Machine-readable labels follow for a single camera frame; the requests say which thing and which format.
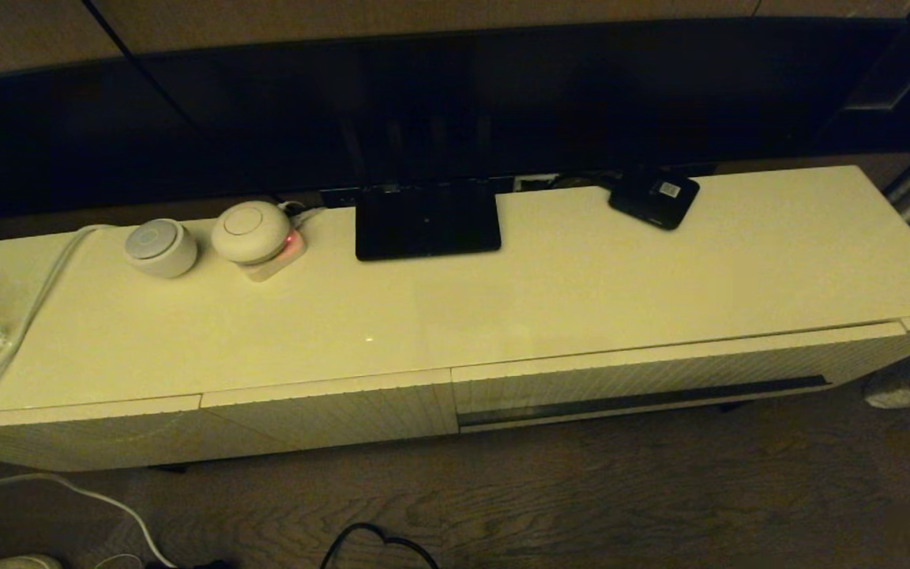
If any black flat television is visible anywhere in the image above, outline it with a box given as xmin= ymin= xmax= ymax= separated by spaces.
xmin=0 ymin=16 xmax=910 ymax=218

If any thin black wall cable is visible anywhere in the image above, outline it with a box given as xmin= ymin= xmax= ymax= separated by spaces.
xmin=81 ymin=0 xmax=141 ymax=58

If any white TV cabinet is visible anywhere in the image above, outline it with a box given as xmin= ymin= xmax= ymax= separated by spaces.
xmin=0 ymin=164 xmax=910 ymax=473

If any black TV base plate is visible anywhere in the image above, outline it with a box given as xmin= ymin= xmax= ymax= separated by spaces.
xmin=355 ymin=183 xmax=502 ymax=262

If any black set-top box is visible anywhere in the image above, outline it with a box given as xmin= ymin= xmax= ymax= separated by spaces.
xmin=608 ymin=168 xmax=702 ymax=232

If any white dome-shaped device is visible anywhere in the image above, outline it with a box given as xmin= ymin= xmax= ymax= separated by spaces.
xmin=210 ymin=200 xmax=292 ymax=266

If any white ribbed pull-out drawer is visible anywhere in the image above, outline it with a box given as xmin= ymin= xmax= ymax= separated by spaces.
xmin=452 ymin=322 xmax=910 ymax=435

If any thick white power cable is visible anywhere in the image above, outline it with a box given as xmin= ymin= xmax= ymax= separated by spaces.
xmin=0 ymin=224 xmax=180 ymax=569

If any white speaker with grey top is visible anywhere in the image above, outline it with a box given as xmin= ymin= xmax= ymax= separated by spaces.
xmin=123 ymin=218 xmax=199 ymax=279

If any thin black floor cable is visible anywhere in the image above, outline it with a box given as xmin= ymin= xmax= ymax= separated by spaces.
xmin=318 ymin=522 xmax=441 ymax=569

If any white curved cabinet front panel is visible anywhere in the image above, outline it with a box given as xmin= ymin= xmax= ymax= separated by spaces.
xmin=0 ymin=394 xmax=205 ymax=473

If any white power strip red light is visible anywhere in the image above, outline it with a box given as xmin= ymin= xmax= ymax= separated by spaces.
xmin=237 ymin=203 xmax=326 ymax=284

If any dark cabinet with grey bar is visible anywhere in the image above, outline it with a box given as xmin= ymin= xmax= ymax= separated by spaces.
xmin=822 ymin=0 xmax=910 ymax=156

